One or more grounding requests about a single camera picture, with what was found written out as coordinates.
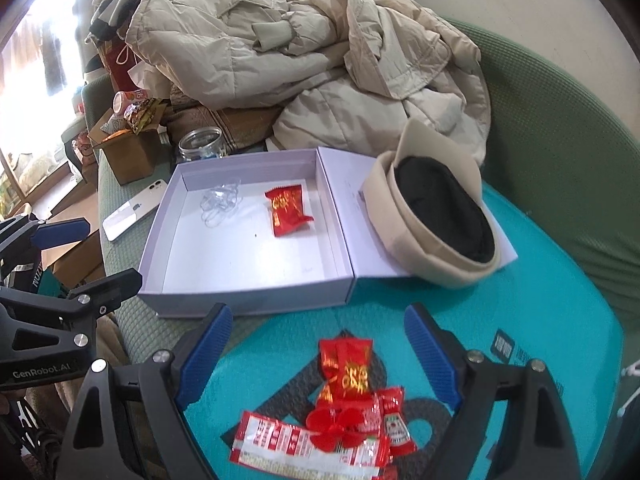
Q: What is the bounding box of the red candy packet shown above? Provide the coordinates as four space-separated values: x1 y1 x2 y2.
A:
318 338 376 403
264 185 314 237

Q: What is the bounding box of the yellow snack packet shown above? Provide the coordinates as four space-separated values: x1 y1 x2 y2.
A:
125 100 166 134

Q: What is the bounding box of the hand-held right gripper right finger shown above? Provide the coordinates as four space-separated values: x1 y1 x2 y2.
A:
404 303 583 480

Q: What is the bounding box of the white cardboard box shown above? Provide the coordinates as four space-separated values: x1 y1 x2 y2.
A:
137 146 518 319

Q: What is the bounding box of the brown cardboard box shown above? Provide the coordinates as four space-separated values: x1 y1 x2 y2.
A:
87 120 168 186

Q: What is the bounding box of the clear plastic wrapper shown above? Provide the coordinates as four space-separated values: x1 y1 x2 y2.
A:
199 180 244 226

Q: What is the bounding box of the red white snack can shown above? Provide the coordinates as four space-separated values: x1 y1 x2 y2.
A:
112 90 148 116

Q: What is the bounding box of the red ketchup packet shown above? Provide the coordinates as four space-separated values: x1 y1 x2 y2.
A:
377 385 418 457
357 394 388 433

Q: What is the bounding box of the clear plastic jar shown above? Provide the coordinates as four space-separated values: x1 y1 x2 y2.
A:
178 127 224 163

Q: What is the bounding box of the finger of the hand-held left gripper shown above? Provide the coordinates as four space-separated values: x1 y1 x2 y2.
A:
0 215 91 286
67 268 144 314

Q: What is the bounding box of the white smartphone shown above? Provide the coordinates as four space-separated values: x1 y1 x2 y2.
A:
102 178 171 242

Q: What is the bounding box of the long red white sachet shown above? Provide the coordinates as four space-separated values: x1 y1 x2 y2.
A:
230 410 392 480

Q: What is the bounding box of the beige hat black lining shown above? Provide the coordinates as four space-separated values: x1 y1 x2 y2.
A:
361 119 502 290

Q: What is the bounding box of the beige puffer jacket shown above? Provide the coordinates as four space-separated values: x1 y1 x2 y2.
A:
125 0 493 166

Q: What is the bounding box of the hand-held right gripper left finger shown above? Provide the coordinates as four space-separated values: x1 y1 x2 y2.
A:
57 302 234 480

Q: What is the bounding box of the brown patterned cloth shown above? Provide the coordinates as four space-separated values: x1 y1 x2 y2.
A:
165 85 286 153

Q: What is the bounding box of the flat brown cardboard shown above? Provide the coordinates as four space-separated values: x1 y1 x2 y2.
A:
50 232 106 286

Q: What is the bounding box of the white cable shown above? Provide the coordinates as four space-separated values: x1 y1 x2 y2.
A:
617 360 640 418

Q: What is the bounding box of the red paper bag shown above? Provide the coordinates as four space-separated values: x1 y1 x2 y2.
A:
102 40 146 93

